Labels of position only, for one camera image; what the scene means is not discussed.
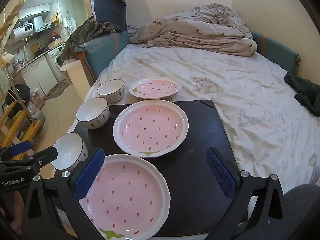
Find patterned floor mat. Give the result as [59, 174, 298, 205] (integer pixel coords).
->
[45, 80, 70, 100]

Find beige bear print duvet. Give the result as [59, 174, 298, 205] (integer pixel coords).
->
[127, 3, 258, 57]

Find white base cabinets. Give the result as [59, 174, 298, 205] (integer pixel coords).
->
[20, 55, 59, 95]

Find white fish print bowl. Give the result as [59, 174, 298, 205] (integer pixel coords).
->
[97, 79, 125, 103]
[51, 132, 89, 172]
[76, 97, 110, 130]

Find teal padded bed frame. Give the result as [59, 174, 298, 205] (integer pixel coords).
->
[75, 30, 302, 87]

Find pink strawberry plate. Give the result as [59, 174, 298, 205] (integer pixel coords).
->
[79, 154, 171, 240]
[113, 99, 189, 158]
[129, 77, 182, 100]

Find dark green cloth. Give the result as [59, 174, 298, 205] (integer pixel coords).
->
[284, 72, 320, 117]

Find yellow wooden rack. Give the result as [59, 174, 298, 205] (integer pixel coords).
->
[0, 100, 43, 152]

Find beige bedside cabinet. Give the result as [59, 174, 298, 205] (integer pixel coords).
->
[59, 60, 96, 101]

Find white washing machine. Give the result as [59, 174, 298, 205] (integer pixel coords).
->
[45, 45, 66, 80]

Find black board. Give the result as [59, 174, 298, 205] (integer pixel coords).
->
[67, 99, 248, 238]

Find camouflage garment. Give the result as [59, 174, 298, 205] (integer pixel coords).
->
[61, 16, 117, 62]

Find black bag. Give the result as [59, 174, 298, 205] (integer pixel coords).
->
[5, 84, 32, 108]

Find paper towel roll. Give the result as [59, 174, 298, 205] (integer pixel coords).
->
[0, 52, 14, 67]

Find dark blue cushion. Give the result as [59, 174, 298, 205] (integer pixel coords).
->
[90, 0, 127, 32]

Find white water heater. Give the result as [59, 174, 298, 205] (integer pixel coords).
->
[12, 22, 35, 43]

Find grey cloth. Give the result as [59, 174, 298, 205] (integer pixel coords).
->
[284, 184, 320, 240]

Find white wall cabinets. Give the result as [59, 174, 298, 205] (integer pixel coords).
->
[19, 3, 52, 19]

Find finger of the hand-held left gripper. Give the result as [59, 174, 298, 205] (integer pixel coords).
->
[0, 141, 32, 161]
[14, 146, 58, 168]

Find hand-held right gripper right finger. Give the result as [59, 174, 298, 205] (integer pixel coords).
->
[205, 147, 288, 240]

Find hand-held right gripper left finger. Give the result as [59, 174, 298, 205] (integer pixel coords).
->
[22, 147, 105, 240]

